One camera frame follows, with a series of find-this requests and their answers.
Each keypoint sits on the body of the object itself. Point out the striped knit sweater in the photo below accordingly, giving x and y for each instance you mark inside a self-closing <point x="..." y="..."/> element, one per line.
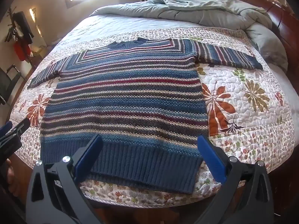
<point x="126" y="102"/>

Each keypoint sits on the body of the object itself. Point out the coat rack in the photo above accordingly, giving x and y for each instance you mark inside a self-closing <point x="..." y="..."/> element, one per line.
<point x="10" y="30"/>

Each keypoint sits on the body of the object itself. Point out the black garment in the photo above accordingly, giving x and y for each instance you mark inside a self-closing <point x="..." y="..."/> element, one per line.
<point x="23" y="25"/>

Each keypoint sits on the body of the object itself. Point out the wooden headboard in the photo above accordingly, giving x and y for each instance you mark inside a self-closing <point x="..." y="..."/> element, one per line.
<point x="280" y="16"/>

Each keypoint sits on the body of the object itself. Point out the person's left hand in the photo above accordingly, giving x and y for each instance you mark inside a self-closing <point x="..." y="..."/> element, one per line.
<point x="10" y="177"/>

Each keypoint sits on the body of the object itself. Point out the red garment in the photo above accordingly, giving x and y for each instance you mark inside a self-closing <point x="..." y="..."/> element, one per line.
<point x="22" y="51"/>

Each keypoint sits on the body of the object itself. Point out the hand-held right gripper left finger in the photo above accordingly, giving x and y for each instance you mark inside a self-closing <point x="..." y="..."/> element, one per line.
<point x="88" y="155"/>

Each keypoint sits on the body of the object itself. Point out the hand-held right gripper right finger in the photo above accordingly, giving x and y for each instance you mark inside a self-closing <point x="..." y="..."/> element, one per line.
<point x="211" y="159"/>

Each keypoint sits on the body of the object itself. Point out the floral quilted bedspread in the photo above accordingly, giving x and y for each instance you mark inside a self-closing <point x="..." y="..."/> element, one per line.
<point x="245" y="98"/>

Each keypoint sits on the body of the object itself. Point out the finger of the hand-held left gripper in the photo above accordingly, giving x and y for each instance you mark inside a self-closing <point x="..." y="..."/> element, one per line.
<point x="19" y="127"/>

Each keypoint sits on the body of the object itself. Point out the dark chair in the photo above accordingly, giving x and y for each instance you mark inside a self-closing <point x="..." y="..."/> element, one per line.
<point x="9" y="81"/>

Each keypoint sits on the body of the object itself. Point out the grey comforter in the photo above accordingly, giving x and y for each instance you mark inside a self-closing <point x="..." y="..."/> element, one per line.
<point x="186" y="7"/>

